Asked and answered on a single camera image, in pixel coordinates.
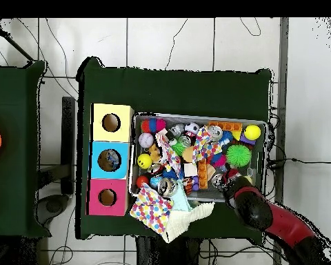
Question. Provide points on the mint green cloth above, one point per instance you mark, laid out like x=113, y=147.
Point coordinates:
x=181, y=200

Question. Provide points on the large polka dot cloth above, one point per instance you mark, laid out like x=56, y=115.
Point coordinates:
x=151, y=210

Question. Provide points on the crushed silver can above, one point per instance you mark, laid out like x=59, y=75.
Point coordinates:
x=215, y=133

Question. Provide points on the grey floor stand base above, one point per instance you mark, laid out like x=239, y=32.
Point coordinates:
x=52, y=205

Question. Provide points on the cream muslin cloth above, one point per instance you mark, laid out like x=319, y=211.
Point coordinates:
x=182, y=223

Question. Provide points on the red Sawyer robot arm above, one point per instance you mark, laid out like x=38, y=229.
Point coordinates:
x=276, y=218

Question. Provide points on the black and white soccer ball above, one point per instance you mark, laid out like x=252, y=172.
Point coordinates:
x=192, y=129

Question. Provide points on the yellow smiley ball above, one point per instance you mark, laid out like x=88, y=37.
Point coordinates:
x=144, y=160

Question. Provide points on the white baseball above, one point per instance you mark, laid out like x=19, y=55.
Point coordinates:
x=146, y=139

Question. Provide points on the small polka dot cloth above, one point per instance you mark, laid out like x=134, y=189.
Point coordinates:
x=201, y=144

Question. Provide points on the shallow clear bin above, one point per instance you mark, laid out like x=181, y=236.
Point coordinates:
x=263, y=154

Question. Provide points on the rainbow spiky toy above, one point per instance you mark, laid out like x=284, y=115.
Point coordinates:
x=154, y=125

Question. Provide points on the black flat panel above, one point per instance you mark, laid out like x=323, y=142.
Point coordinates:
x=68, y=143

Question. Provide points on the crushed red black can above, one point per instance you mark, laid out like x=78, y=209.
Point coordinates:
x=219, y=179

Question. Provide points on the large green spiky ball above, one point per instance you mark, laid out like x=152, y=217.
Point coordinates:
x=239, y=155

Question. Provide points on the green covered side table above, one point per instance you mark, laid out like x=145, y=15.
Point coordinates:
x=16, y=165

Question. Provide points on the wooden box with three holes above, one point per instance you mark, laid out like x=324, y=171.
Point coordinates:
x=99, y=165

